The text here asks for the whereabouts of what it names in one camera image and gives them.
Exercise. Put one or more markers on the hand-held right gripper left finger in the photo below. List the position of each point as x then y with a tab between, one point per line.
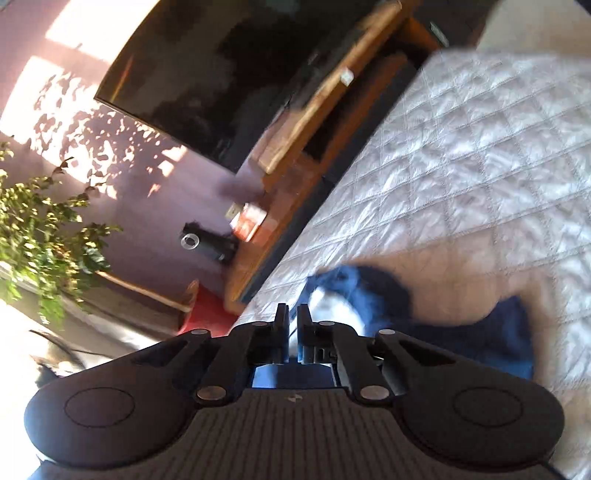
282	334

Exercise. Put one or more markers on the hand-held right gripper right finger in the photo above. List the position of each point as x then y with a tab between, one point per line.
303	334

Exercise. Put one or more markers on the dark blue garment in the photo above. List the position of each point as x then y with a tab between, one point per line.
498	341

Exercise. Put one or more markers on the red plant pot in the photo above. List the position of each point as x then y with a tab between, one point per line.
207	314

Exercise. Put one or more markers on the black cylindrical speaker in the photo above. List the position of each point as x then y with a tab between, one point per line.
212	244

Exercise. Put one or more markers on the orange and white box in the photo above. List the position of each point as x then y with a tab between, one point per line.
249	222

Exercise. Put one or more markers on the wooden television stand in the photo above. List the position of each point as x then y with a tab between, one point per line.
295	152

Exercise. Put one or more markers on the silver quilted blanket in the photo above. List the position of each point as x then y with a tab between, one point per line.
485	161

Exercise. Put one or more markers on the black flat television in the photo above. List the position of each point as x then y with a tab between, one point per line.
240	78

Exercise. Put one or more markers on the white label sticker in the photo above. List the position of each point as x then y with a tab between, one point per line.
346	75

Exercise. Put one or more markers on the green potted tree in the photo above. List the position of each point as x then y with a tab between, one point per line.
37	230

